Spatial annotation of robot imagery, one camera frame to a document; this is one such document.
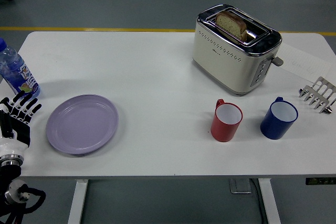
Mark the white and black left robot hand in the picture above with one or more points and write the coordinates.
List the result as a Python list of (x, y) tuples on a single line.
[(21, 129)]

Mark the purple plate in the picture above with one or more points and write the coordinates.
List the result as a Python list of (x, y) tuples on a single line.
[(82, 124)]

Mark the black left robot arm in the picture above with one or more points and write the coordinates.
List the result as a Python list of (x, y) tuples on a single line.
[(13, 192)]

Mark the clear plastic drink bottle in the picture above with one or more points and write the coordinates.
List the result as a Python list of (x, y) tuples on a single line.
[(18, 74)]

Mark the red mug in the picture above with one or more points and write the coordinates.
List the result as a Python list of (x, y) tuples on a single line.
[(226, 121)]

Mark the grey floor socket box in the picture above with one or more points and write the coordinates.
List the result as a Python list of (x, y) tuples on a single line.
[(240, 186)]

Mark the cream and chrome toaster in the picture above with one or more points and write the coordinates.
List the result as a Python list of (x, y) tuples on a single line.
[(236, 58)]

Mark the brown bread slice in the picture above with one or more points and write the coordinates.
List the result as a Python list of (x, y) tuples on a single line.
[(232, 24)]

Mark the blue mug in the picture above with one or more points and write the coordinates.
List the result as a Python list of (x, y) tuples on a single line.
[(278, 119)]

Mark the white paper sheet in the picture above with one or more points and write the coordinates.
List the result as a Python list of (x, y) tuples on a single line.
[(302, 62)]

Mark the silver metal toast rack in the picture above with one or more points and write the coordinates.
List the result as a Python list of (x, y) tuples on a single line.
[(319, 94)]

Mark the black table control panel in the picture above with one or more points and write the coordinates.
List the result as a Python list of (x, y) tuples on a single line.
[(320, 181)]

